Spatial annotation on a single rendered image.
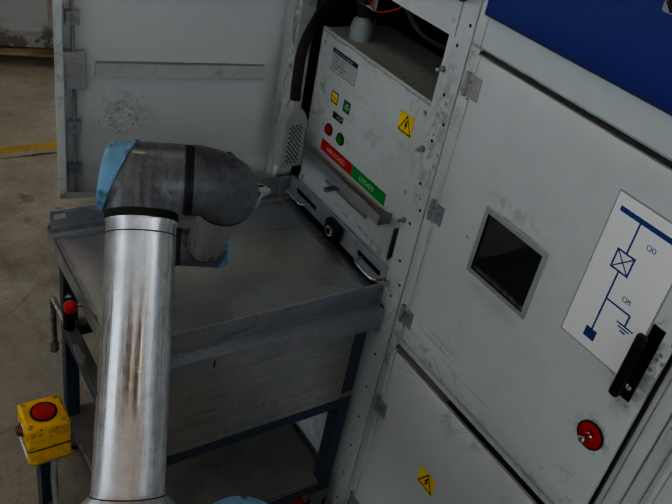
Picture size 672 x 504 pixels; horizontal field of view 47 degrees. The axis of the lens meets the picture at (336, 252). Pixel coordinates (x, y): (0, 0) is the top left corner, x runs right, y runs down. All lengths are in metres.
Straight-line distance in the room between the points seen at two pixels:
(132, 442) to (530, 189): 0.85
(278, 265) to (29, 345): 1.28
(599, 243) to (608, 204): 0.07
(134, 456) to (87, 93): 1.22
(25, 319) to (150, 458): 2.02
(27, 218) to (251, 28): 1.87
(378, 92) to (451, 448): 0.88
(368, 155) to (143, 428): 1.06
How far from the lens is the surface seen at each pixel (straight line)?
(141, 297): 1.21
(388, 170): 1.96
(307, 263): 2.11
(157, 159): 1.24
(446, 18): 1.69
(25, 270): 3.45
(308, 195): 2.28
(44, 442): 1.60
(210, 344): 1.79
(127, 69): 2.16
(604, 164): 1.40
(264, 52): 2.25
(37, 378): 2.95
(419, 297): 1.84
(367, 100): 2.00
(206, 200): 1.25
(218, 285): 1.98
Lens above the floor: 2.05
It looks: 34 degrees down
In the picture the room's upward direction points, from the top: 12 degrees clockwise
